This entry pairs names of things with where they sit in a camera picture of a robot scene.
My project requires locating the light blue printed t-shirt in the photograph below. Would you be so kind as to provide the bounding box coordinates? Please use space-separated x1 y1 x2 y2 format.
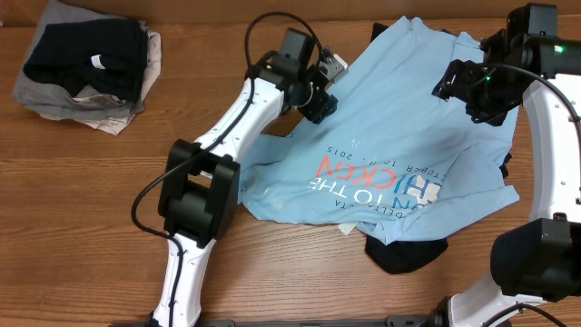
240 17 518 244

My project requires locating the black garment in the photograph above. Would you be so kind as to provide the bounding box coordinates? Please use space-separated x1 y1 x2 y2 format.
362 17 519 274

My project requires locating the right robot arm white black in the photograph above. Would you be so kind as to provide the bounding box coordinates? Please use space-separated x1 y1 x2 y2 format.
394 3 580 326

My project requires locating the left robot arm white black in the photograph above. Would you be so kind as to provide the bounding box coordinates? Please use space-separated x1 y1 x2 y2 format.
145 28 349 327

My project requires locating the folded grey garment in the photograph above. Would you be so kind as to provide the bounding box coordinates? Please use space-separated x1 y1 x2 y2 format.
13 1 143 120

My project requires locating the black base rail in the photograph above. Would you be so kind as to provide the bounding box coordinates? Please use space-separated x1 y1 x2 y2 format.
193 315 445 327

